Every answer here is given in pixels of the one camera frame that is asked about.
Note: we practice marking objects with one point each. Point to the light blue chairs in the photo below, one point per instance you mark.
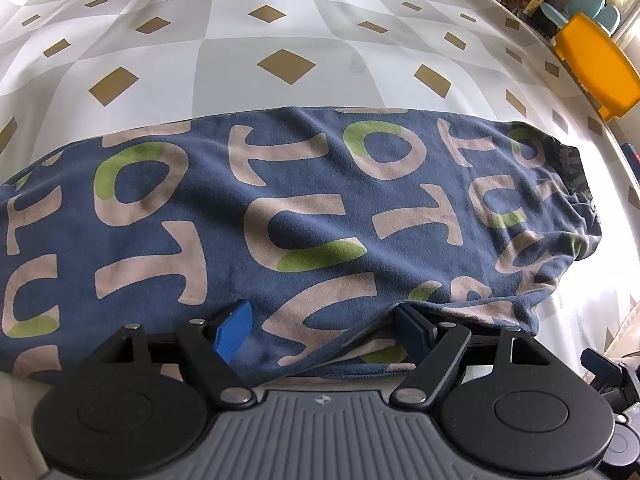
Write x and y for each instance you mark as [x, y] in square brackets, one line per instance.
[590, 7]

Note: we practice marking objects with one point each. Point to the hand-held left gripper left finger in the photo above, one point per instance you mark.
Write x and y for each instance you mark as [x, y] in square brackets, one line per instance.
[232, 328]

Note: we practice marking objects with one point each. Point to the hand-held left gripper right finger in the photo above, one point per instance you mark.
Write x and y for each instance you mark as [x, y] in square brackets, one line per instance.
[410, 323]

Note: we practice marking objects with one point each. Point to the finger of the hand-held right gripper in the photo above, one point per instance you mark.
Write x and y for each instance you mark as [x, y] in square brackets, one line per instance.
[602, 367]

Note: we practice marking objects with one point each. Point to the grey white checked tablecloth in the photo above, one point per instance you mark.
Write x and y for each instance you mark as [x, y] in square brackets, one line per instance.
[250, 25]

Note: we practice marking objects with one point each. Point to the blue lettered pants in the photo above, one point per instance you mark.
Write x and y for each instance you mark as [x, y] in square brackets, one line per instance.
[300, 200]

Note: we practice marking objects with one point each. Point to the yellow plastic chair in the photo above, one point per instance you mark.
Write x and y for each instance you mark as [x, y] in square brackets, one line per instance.
[600, 65]

